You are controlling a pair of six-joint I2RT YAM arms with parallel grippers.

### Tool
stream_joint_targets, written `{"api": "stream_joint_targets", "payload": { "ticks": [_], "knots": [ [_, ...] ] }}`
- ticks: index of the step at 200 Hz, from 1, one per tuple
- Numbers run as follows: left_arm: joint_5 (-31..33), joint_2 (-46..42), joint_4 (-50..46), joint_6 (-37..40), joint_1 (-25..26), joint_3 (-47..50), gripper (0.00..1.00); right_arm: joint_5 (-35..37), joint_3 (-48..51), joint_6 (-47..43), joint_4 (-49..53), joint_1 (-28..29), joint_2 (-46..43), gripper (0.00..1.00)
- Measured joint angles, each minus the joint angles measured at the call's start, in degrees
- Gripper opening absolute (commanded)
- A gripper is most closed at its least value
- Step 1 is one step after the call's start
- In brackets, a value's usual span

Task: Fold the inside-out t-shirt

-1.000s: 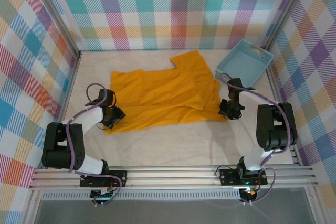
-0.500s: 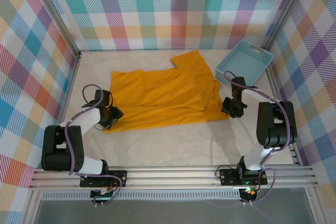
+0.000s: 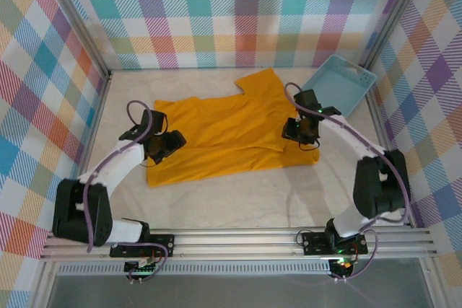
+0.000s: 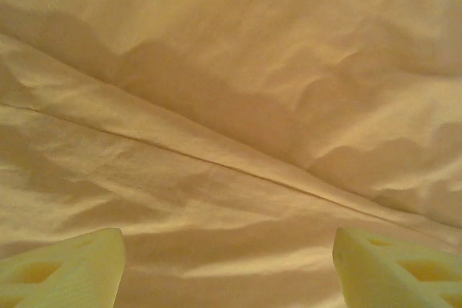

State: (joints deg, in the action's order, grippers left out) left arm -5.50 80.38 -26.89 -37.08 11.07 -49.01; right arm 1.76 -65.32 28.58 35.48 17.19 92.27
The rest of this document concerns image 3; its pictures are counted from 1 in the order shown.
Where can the yellow t-shirt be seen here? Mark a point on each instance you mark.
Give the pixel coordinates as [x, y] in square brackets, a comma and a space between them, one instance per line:
[231, 135]

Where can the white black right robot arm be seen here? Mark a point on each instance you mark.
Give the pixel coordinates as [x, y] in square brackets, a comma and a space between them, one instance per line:
[343, 135]

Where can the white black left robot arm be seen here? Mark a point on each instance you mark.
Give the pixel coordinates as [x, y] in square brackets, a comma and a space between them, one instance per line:
[119, 163]

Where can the light blue plastic bin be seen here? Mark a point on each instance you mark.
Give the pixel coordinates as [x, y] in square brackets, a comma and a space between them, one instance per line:
[343, 84]

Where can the left controller board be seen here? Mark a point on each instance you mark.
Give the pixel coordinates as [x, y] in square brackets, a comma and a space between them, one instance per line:
[140, 267]

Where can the controller board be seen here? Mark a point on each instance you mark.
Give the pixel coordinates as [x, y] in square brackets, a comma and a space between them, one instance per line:
[343, 265]
[140, 267]

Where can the grey metal panel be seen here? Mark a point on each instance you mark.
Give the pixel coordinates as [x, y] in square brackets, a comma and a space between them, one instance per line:
[234, 291]

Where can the right controller board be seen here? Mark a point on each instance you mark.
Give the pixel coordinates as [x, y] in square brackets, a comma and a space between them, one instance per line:
[343, 265]

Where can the aluminium side rail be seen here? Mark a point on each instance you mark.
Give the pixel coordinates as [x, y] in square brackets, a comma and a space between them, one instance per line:
[384, 138]
[95, 117]

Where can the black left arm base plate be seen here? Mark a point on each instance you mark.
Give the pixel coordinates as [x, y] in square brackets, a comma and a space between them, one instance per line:
[166, 245]

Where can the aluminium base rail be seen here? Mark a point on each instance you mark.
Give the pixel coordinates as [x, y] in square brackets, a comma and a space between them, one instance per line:
[234, 241]

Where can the aluminium frame post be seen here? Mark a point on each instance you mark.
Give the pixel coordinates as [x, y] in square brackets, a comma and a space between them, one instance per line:
[397, 12]
[77, 23]

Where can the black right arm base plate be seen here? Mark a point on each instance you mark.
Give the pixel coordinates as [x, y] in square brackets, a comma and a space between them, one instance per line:
[312, 243]

